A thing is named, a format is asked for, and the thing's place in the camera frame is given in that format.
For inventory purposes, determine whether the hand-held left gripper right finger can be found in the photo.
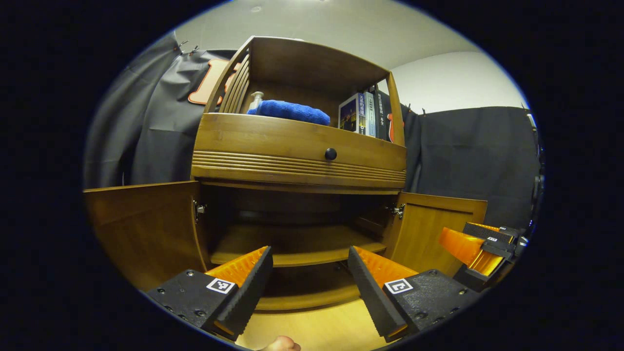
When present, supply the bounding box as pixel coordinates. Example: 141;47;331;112
348;246;481;343

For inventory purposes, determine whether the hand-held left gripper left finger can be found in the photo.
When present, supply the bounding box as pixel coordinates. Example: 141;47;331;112
146;246;273;342

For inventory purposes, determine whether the wooden cabinet door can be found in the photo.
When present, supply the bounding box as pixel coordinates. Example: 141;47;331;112
383;192;488;277
83;180;210;292

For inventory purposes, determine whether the wooden double-door shoe cabinet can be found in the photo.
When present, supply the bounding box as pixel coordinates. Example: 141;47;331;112
83;36;488;312

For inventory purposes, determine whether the wooden inner cabinet shelf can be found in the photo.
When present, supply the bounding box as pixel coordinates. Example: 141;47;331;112
211;224;388;267

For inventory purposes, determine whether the wooden cabinet drawer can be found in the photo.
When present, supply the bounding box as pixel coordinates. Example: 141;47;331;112
191;113;408;190

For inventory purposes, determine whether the black backdrop cloth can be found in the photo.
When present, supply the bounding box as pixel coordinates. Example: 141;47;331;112
83;32;542;230

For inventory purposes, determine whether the grey spine book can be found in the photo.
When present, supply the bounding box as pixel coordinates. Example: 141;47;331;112
363;91;377;137

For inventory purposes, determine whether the blue spine book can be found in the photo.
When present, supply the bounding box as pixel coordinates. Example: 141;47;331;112
338;93;366;135

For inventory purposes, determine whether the blue folded towel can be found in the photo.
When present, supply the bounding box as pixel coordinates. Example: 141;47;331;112
246;99;331;126

